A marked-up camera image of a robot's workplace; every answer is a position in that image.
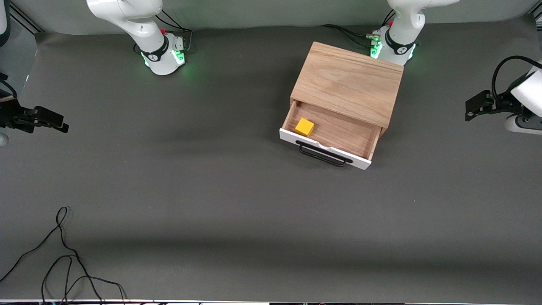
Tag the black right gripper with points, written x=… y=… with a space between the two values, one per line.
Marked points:
x=12 y=116

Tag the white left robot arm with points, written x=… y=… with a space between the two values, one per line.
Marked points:
x=531 y=93

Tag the wooden drawer with white front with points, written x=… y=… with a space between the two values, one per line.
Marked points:
x=338 y=131

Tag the wooden drawer cabinet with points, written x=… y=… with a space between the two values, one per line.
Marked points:
x=347 y=80

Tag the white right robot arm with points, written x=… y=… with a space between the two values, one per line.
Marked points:
x=127 y=17

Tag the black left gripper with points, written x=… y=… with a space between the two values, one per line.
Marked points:
x=502 y=104

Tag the yellow cube block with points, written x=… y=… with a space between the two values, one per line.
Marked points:
x=305 y=127

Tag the black diagonal frame bar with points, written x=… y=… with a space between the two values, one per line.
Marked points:
x=28 y=20

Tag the grey table cover mat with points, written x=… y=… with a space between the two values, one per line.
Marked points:
x=211 y=190

